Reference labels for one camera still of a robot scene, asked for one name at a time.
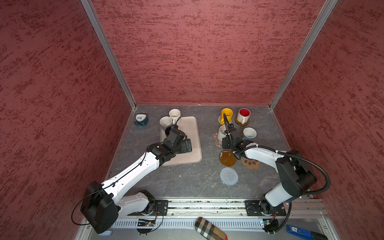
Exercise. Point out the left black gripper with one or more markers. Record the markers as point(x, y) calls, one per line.
point(184, 149)

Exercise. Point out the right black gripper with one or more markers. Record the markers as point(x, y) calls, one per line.
point(224, 145)

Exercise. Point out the pink flower coaster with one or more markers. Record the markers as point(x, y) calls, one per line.
point(217, 142)

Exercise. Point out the brown wooden round coaster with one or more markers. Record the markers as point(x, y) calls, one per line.
point(227, 158)

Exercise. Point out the light blue floral mug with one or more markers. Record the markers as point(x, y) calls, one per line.
point(249, 134)

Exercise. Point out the beige serving tray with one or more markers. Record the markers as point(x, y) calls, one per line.
point(192, 147)

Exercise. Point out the yellow mug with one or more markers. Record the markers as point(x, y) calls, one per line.
point(226, 113)

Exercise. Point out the white mug red inside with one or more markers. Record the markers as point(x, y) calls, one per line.
point(243, 115)

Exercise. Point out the brown paw coaster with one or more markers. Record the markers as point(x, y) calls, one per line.
point(251, 164)

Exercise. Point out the grey woven round coaster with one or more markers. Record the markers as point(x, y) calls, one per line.
point(229, 176)

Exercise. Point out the black mug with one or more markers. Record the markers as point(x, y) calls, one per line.
point(168, 130)

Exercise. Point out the dark brown round coaster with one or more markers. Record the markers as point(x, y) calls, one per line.
point(240, 124)

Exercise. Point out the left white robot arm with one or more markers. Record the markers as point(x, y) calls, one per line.
point(104, 203)

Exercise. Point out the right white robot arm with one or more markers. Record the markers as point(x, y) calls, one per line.
point(296, 176)

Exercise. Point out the plaid case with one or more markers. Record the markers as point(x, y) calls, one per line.
point(208, 230)

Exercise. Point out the blue tool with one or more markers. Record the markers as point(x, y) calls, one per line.
point(305, 234)

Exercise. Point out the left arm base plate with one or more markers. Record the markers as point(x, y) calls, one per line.
point(156, 207)

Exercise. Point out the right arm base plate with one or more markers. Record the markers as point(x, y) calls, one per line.
point(253, 208)

